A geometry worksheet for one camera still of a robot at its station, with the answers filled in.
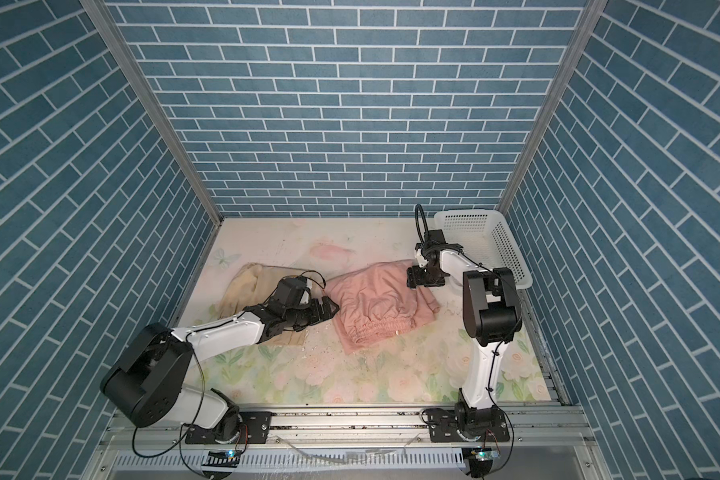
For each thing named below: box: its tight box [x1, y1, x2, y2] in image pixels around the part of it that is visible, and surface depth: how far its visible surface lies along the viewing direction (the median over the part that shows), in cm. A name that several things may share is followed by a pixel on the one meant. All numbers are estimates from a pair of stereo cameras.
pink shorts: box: [324, 260, 440, 355], surface depth 93 cm
